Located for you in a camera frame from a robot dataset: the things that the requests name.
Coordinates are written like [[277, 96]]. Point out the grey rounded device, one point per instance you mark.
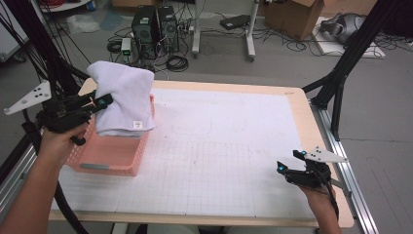
[[344, 27]]

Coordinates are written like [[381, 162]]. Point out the lilac printed towel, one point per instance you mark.
[[123, 97]]

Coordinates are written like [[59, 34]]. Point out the white cabinet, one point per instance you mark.
[[9, 39]]

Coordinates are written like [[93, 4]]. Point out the pink plastic basket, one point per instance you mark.
[[110, 156]]

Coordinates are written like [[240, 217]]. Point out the wooden table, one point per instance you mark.
[[311, 130]]

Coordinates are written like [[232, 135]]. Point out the person's right hand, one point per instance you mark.
[[316, 196]]

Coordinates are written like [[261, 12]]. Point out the cardboard box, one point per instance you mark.
[[292, 19]]

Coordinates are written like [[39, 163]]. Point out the blue plastic sheet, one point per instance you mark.
[[112, 21]]

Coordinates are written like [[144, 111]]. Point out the black computer tower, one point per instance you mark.
[[144, 32], [168, 29]]

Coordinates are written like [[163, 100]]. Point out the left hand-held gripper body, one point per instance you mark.
[[61, 113]]

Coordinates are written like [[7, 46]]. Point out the clear plastic bag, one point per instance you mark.
[[82, 23]]

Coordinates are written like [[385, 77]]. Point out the white stand frame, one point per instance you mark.
[[251, 32]]

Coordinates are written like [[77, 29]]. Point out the person's left hand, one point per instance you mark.
[[61, 146]]

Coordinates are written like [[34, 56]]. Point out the black flat box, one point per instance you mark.
[[235, 21]]

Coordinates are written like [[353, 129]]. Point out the black metal frame stand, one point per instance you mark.
[[32, 32], [354, 48]]

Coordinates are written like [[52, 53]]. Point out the small white device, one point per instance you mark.
[[126, 48]]

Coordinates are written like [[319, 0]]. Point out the round white table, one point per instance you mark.
[[65, 5]]

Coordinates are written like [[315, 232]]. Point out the white flat board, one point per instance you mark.
[[331, 48]]

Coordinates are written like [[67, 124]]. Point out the grey metal bracket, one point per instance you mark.
[[342, 188]]

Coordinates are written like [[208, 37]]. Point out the aluminium rail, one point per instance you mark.
[[360, 208], [14, 183]]

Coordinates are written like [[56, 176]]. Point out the white grid mat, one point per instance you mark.
[[227, 146]]

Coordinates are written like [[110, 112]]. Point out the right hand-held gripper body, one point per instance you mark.
[[307, 177]]

